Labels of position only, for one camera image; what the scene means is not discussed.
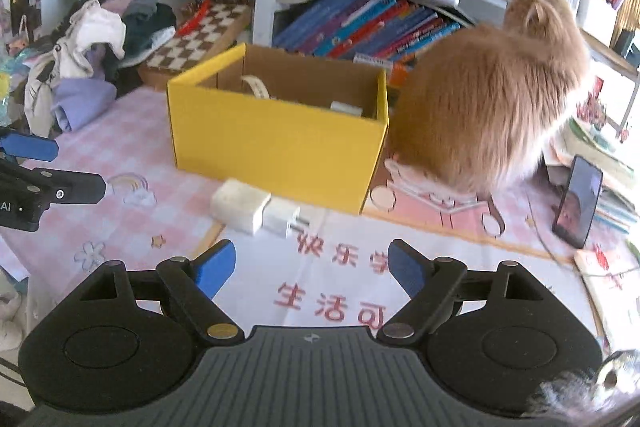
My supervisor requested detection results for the black smartphone on stand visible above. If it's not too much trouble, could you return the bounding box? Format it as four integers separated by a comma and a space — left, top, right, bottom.
552, 155, 603, 249

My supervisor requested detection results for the open booklet with red print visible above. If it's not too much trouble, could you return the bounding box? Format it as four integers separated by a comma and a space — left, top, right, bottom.
574, 242, 639, 351

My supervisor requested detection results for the small white plug charger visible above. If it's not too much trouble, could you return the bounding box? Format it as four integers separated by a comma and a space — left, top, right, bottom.
262, 196, 310, 239

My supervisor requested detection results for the orange fluffy cat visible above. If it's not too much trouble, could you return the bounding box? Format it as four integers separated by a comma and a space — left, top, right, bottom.
388, 0, 591, 194

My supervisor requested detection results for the checkered chess board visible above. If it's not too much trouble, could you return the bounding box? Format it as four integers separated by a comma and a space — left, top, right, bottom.
138, 3, 252, 90

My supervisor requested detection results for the pile of clothes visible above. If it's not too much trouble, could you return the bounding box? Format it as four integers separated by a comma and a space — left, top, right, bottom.
24, 0, 177, 138

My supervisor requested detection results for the large white power adapter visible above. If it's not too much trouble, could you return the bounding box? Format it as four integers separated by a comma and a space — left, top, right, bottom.
209, 179, 271, 235

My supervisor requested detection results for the yellow cardboard box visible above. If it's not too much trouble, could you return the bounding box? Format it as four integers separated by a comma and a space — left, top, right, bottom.
167, 44, 388, 215

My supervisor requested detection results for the row of colourful books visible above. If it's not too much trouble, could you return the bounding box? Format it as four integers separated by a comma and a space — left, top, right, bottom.
272, 0, 470, 70

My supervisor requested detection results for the stack of papers and books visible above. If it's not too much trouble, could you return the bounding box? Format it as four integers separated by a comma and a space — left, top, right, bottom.
542, 118, 639, 248

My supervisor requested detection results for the purple folded cloth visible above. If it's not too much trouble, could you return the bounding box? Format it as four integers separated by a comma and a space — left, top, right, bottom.
52, 78, 117, 132

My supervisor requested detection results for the pink cartoon table mat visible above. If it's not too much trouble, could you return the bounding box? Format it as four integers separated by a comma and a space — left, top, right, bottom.
1, 88, 597, 331

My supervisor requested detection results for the white Pikachu power strip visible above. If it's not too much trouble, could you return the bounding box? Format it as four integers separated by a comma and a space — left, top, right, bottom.
241, 75, 270, 100

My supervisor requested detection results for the white square charger block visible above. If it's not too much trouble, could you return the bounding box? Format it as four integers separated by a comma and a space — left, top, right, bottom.
330, 101, 363, 117

